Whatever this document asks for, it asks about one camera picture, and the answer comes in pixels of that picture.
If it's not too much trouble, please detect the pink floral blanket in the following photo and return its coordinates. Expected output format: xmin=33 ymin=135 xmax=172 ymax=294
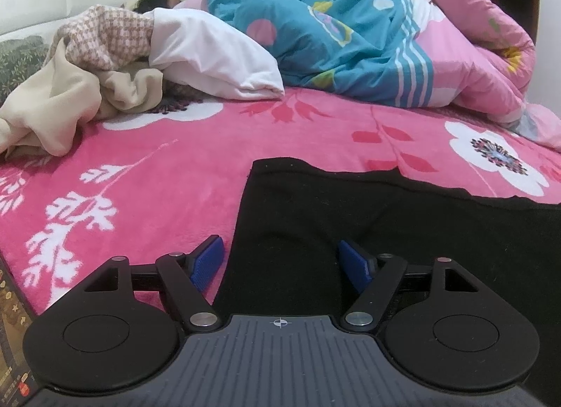
xmin=0 ymin=85 xmax=561 ymax=324

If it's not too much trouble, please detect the beige garment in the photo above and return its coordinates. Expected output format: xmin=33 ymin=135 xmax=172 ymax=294
xmin=0 ymin=36 xmax=165 ymax=158

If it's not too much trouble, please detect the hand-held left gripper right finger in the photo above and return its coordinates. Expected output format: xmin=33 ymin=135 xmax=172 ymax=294
xmin=337 ymin=239 xmax=480 ymax=334

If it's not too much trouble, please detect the blue and pink quilt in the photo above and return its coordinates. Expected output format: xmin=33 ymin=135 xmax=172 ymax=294
xmin=175 ymin=0 xmax=561 ymax=149

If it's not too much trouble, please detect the green leaf-patterned pillow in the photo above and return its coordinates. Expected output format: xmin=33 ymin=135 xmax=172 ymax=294
xmin=0 ymin=35 xmax=51 ymax=103

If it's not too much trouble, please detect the black t-shirt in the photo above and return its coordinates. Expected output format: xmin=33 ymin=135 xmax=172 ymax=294
xmin=212 ymin=158 xmax=561 ymax=346

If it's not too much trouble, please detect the black smartphone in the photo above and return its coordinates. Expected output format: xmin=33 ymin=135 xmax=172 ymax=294
xmin=0 ymin=253 xmax=40 ymax=407

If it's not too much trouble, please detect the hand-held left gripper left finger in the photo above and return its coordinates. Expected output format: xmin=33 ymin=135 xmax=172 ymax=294
xmin=81 ymin=234 xmax=226 ymax=334

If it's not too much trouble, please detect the white garment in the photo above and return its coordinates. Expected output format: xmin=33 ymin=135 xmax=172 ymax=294
xmin=149 ymin=7 xmax=285 ymax=101

